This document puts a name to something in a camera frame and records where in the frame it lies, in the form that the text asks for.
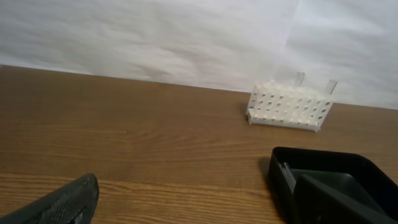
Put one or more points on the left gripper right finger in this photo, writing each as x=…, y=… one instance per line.
x=326, y=208

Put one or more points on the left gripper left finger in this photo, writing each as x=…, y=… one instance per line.
x=65, y=202

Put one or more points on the black tray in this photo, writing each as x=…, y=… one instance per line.
x=323, y=158

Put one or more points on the white test tube rack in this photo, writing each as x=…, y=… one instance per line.
x=287, y=109

